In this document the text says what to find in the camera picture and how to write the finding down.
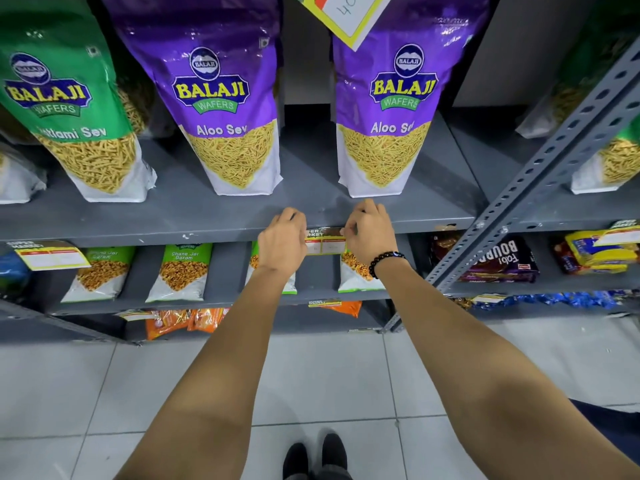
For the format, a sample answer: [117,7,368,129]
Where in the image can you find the person's right hand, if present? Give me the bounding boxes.
[344,198,400,268]

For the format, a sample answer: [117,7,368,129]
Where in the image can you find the person's left hand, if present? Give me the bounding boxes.
[256,207,309,277]

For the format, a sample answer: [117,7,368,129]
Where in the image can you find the person's right forearm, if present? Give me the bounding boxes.
[372,257,640,480]

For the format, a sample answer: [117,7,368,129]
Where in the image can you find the person's left forearm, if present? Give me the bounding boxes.
[114,265,301,480]

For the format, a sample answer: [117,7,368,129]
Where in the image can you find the grey metal shelf rack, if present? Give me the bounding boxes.
[385,102,640,335]
[0,0,489,345]

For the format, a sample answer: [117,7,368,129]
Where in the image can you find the small green snack packet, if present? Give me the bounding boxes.
[60,246,136,304]
[244,241,298,296]
[337,250,387,294]
[145,243,214,304]

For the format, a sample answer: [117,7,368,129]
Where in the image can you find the orange snack packet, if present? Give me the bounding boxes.
[320,301,363,318]
[187,308,231,334]
[145,310,192,341]

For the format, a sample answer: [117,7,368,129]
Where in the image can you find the reddish brown biscuit packet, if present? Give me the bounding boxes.
[431,229,468,268]

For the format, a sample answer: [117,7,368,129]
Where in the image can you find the large purple snack bag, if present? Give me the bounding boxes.
[332,0,492,199]
[99,0,284,197]

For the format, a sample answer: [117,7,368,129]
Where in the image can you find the large green snack bag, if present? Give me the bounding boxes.
[116,65,157,139]
[0,0,158,203]
[570,119,640,195]
[515,0,640,140]

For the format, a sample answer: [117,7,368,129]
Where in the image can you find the grey perforated shelf upright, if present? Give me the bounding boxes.
[384,37,640,334]

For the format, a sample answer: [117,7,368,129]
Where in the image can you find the row of blue packets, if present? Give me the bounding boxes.
[452,290,635,311]

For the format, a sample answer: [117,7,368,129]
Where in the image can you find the yellow bordered hanging price tag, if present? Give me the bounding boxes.
[290,0,396,52]

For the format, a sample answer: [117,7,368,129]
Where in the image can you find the red biscuit packet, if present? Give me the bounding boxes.
[553,242,583,275]

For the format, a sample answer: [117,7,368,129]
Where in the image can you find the person's black right shoe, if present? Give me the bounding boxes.
[316,433,354,480]

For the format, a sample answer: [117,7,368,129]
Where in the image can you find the person's black shoe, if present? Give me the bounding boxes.
[316,433,354,480]
[282,442,311,480]

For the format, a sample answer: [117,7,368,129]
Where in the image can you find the person's black left shoe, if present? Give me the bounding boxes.
[282,442,311,480]

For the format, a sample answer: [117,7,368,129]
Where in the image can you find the yellow biscuit packet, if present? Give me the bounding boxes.
[564,230,640,274]

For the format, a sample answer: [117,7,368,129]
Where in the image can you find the clear and white snack bag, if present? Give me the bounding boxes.
[0,141,48,205]

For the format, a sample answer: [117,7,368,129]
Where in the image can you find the blue snack packet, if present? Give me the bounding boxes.
[0,249,32,299]

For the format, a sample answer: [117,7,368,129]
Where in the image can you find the person's dark blue trousers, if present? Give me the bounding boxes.
[570,399,640,466]

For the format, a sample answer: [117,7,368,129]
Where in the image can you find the black bead bracelet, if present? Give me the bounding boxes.
[368,251,407,279]

